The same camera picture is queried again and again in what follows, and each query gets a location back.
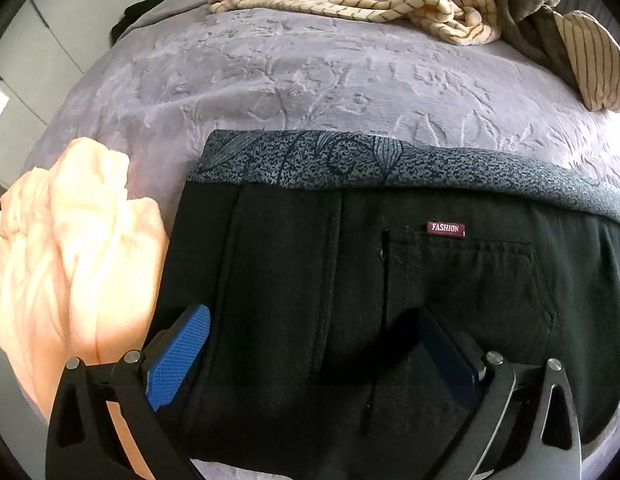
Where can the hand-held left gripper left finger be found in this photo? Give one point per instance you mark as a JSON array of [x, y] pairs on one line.
[[179, 357]]

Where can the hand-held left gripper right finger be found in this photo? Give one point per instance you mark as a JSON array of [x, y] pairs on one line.
[[452, 362]]

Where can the black pants with patterned waistband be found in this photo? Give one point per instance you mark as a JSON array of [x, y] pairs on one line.
[[290, 265]]

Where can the peach cloth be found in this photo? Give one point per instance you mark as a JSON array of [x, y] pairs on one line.
[[80, 260]]

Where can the lilac embossed blanket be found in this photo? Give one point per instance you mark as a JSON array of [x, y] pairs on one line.
[[290, 85]]

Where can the white wardrobe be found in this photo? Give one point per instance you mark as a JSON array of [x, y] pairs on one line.
[[50, 45]]

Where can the olive grey garment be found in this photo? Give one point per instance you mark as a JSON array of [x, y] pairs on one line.
[[542, 35]]

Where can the black cloth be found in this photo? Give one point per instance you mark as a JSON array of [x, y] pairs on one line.
[[127, 20]]

